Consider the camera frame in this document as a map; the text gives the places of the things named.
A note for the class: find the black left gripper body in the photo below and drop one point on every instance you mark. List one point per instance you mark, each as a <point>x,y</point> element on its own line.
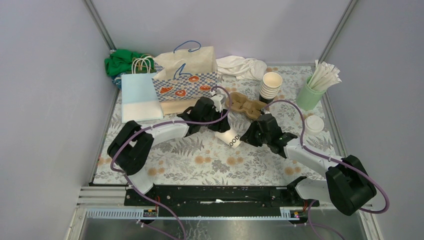
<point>213,115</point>

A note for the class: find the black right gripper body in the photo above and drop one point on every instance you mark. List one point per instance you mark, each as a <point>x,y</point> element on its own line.
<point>255,137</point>

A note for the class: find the white paper coffee cup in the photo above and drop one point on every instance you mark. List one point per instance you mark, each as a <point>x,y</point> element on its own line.
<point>229,137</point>

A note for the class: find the blue checkered paper bag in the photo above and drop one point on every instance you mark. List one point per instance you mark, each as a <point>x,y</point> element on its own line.
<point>183,76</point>

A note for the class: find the stack of black paper cups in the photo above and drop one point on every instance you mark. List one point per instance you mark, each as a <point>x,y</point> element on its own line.
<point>270,87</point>

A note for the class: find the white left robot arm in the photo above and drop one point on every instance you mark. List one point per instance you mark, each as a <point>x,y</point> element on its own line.
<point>131,147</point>

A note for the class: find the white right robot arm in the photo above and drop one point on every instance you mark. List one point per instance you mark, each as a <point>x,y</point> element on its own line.
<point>344,185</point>

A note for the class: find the stack of brown cup carriers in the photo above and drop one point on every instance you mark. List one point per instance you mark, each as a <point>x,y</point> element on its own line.
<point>242,104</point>

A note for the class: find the stack of white lids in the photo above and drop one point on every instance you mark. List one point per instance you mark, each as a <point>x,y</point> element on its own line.
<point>314,125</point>

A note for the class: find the green straw holder cup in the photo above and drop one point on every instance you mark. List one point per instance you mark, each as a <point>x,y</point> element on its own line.
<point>307,98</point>

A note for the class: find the white cloth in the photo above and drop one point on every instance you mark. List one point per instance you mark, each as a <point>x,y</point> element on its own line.
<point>241,68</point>

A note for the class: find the light blue paper bag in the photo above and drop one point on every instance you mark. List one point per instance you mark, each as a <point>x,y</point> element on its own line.
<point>139,97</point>

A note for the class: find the bundle of white wrapped straws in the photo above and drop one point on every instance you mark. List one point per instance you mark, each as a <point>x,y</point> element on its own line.
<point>324,76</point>

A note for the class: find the green cloth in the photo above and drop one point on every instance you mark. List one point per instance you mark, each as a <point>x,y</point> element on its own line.
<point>121,61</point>

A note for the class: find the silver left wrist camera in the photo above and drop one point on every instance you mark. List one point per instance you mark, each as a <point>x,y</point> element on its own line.
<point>218,102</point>

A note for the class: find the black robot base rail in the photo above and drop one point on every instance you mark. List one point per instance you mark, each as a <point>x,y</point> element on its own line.
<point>219,200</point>

